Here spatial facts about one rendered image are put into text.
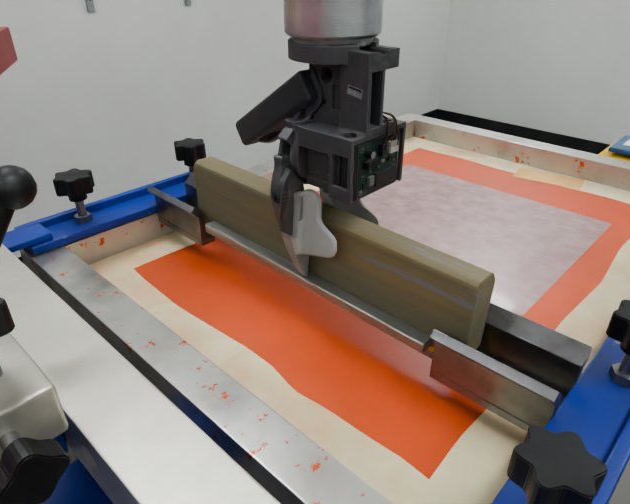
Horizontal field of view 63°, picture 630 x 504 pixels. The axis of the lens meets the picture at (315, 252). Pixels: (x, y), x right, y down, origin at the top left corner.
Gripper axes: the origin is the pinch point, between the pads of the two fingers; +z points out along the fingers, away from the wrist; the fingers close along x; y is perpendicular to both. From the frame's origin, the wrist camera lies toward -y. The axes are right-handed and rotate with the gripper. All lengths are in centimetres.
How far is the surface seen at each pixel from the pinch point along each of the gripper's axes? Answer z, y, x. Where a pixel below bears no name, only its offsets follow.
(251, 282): 6.7, -8.5, -1.7
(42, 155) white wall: 49, -200, 40
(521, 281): 6.8, 13.9, 19.7
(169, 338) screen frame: 3.2, -2.8, -15.6
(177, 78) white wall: 27, -200, 112
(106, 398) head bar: -1.9, 5.2, -24.3
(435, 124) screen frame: 3, -21, 56
